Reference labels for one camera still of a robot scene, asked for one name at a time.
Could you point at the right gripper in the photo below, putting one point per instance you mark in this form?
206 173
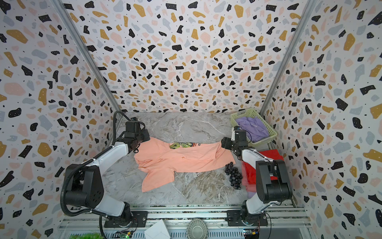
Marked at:
226 143

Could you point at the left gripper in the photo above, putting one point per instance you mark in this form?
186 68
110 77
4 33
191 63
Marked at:
143 132

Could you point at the pink graphic t-shirt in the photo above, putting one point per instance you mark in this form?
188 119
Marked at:
161 160

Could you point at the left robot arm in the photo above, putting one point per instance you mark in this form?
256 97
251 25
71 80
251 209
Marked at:
83 190

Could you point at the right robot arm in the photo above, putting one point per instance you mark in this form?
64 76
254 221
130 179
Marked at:
272 181

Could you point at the purple t-shirt in basket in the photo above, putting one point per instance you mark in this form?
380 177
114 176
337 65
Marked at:
256 130

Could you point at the green plastic basket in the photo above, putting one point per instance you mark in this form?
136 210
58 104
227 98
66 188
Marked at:
254 114

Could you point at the black grape bunch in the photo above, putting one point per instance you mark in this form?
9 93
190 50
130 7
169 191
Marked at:
235 177

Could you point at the folded red t-shirt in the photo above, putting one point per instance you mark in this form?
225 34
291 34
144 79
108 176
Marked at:
258 165

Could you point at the grey ribbed plate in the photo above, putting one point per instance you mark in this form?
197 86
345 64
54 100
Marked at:
197 229

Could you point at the white paper sheet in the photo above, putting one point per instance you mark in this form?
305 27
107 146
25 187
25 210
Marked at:
157 231

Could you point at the green artificial grass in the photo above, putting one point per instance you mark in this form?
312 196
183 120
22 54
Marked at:
86 236

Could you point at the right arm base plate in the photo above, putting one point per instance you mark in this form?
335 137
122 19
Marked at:
239 218

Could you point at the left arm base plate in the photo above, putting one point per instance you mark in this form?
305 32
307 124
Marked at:
134 219

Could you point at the aluminium rail frame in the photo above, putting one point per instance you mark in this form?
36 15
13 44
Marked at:
222 222

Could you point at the circuit board with wires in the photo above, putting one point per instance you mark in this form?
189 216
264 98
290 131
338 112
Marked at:
125 234

